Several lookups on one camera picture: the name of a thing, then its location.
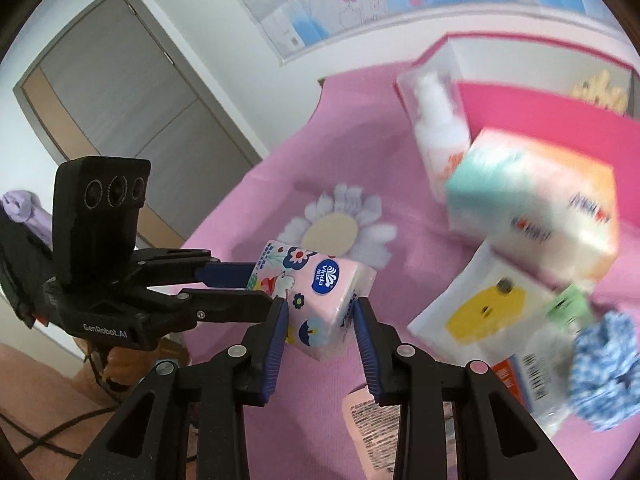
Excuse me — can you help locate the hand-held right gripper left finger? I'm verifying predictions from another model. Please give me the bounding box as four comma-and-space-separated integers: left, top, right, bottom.
70, 297, 291, 480

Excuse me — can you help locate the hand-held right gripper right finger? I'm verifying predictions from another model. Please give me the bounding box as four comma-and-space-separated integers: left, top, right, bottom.
352, 297, 571, 480

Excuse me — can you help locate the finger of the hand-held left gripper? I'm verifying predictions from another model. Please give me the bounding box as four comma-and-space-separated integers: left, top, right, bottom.
145, 287, 277, 326
132, 247, 258, 292

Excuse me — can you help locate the floral pocket tissue pack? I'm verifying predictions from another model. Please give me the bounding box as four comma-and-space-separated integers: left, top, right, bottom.
247, 240, 377, 363

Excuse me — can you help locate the peach spout pouch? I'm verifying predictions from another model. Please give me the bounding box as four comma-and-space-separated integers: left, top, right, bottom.
341, 384, 408, 476

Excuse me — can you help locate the blue gingham scrunchie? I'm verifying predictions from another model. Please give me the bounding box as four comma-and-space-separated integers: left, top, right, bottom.
570, 310, 640, 432

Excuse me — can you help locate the pink cardboard box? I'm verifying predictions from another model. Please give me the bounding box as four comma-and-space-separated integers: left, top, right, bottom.
395, 32, 640, 161

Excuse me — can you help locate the person's left hand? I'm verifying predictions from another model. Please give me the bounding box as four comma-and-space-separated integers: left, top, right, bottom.
105, 345, 168, 393

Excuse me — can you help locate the purple cloth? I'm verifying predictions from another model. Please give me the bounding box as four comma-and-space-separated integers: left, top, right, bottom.
0, 189, 53, 248

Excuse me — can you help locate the dark cloth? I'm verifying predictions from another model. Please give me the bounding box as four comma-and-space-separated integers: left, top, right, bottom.
0, 220, 61, 328

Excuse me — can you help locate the white plastic packet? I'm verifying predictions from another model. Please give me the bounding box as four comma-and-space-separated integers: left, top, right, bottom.
407, 242, 551, 361

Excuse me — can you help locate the pink printed blanket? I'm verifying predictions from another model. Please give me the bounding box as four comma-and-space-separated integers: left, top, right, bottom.
180, 60, 640, 480

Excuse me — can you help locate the grey door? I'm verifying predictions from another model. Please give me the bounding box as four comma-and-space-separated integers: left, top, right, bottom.
12, 0, 268, 256

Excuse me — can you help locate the clear packet with barcode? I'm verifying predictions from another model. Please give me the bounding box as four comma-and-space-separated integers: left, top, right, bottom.
492, 327, 581, 436

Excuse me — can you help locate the small green packet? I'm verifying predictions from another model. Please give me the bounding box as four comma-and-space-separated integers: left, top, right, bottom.
545, 284, 595, 331

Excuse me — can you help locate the large pastel tissue pack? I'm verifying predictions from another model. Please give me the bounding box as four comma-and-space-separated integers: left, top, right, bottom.
444, 127, 621, 286

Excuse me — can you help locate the white spray bottle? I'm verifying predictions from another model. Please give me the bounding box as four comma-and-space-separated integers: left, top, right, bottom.
397, 67, 473, 196

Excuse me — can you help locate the black cable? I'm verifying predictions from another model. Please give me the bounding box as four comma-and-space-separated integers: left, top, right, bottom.
0, 405, 116, 461

